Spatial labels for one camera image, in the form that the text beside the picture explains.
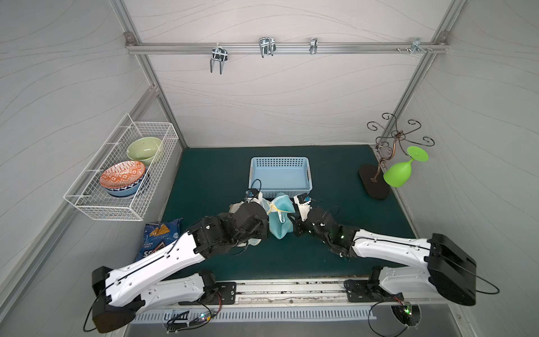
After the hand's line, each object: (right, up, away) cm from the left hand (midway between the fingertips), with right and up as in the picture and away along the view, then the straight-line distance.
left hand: (270, 223), depth 68 cm
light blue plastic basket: (+1, +14, +39) cm, 42 cm away
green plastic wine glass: (+49, +16, +11) cm, 52 cm away
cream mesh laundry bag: (-1, +4, +4) cm, 6 cm away
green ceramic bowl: (-45, +25, +5) cm, 52 cm away
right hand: (+7, +1, +12) cm, 14 cm away
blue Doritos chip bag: (-46, -9, +16) cm, 50 cm away
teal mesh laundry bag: (+4, 0, +5) cm, 6 cm away
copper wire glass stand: (+52, +12, +36) cm, 64 cm away
